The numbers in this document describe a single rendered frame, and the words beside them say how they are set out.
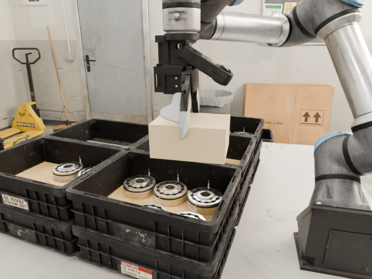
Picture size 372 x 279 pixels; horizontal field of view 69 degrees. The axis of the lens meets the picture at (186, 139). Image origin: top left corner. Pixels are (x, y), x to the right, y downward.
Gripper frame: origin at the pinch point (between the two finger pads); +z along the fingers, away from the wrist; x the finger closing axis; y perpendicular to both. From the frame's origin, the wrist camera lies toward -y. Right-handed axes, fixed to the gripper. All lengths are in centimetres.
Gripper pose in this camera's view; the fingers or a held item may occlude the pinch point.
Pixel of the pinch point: (191, 129)
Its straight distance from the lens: 61.0
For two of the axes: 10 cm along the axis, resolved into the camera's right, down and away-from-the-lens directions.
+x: -2.2, 3.3, -9.2
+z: 0.1, 9.4, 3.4
